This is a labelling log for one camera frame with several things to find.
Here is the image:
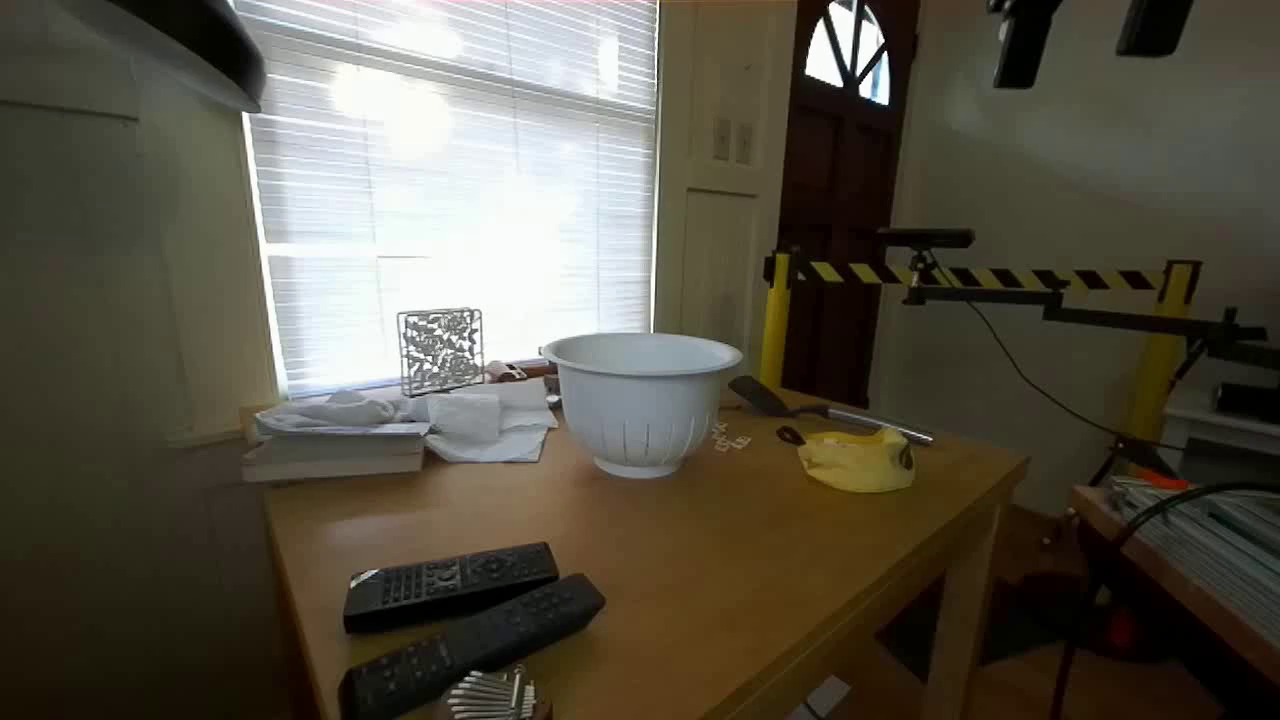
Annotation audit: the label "white lattice cube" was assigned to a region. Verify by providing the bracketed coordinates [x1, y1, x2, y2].
[394, 305, 489, 400]

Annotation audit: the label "white paper stack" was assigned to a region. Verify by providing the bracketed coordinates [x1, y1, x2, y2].
[1114, 472, 1280, 603]

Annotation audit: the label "white colander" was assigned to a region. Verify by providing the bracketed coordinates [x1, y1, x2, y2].
[536, 327, 748, 482]

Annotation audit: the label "wooden side table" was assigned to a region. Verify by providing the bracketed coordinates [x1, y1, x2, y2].
[1067, 472, 1280, 692]

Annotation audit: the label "thin black cable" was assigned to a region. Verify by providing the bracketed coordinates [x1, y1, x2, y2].
[962, 300, 1145, 453]

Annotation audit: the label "white window blinds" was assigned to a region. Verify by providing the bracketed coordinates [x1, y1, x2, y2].
[238, 0, 666, 400]

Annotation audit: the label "small white box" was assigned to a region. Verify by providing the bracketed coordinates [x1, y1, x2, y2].
[794, 673, 857, 720]

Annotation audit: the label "short black remote control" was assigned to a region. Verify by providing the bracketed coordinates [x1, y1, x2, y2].
[339, 538, 565, 634]

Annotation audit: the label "thick black cable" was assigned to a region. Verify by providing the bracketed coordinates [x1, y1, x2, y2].
[1046, 477, 1280, 720]

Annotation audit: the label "white shelf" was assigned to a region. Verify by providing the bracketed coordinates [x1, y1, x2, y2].
[1161, 385, 1280, 490]

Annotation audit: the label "dark brown door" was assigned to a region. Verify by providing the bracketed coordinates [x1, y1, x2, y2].
[776, 0, 924, 411]

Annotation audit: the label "yellow black striped barrier bar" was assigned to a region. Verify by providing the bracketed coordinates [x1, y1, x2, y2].
[764, 253, 1203, 300]

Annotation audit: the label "small red brown object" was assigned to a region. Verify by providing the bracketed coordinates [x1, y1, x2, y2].
[485, 352, 556, 388]

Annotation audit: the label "long black remote control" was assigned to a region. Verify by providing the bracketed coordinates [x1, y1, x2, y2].
[337, 571, 610, 720]

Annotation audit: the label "white crumpled cloth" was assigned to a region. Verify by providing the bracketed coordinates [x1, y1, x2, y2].
[422, 377, 562, 469]

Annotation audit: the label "yellow floppy plate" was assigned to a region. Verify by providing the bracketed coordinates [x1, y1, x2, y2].
[797, 425, 921, 498]

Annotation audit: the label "yellow barrier post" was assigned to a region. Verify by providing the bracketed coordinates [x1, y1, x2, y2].
[756, 253, 802, 390]
[1118, 257, 1203, 448]

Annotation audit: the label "black camera on stand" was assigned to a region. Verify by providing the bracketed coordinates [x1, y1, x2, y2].
[876, 224, 981, 257]

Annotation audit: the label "stack of white books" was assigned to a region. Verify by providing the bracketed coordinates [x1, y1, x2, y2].
[239, 396, 434, 488]

